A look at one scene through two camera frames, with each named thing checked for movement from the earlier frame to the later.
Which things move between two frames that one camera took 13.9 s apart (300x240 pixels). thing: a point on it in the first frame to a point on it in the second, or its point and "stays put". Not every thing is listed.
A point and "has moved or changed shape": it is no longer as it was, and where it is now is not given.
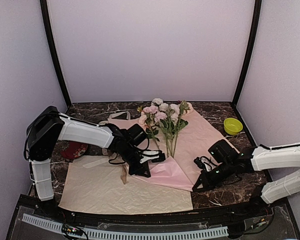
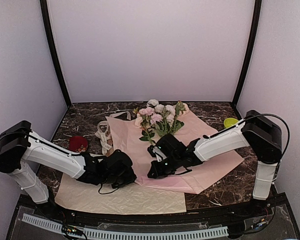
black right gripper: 208,184 to 157,172
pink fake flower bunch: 150,117 has moved or changed shape
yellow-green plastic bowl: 232,126 stays put
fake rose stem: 185,108 has moved or changed shape
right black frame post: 257,6 stays put
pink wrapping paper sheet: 197,139 has moved or changed shape
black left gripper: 140,169 to 131,178
